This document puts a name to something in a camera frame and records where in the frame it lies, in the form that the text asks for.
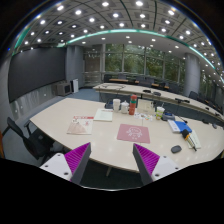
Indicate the dark grey computer mouse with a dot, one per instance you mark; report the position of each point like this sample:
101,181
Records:
176,149

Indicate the white book under marker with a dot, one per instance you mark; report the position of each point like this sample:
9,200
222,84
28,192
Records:
195,139

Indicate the green drink cup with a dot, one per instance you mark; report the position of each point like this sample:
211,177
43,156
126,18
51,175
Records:
159,112

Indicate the black office chair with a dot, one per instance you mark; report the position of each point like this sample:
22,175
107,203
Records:
37,143

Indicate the white paper cup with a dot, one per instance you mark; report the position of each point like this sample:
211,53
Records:
116,104

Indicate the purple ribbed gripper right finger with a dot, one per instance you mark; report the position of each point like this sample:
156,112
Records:
151,166

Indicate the white paper document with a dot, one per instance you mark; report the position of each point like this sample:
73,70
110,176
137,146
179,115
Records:
104,115

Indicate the white lidded jar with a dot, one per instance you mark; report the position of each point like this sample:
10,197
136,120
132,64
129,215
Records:
124,107

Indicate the pink mouse pad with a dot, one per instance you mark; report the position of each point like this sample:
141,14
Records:
133,133

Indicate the large dark wall screen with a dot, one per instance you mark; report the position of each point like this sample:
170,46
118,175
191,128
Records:
34,69

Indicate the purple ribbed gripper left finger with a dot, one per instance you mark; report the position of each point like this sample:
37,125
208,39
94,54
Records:
69,166

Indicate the blue notebook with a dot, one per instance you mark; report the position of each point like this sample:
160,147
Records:
178,126

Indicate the far curved conference table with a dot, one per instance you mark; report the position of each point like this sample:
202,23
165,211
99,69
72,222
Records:
144,92

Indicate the red and white booklet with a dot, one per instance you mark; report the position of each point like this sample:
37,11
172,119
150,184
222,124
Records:
81,125

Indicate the white standing card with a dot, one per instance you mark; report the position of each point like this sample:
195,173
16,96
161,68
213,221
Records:
145,106

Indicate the black yellow marker pen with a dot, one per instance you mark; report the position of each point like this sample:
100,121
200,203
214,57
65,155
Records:
186,136

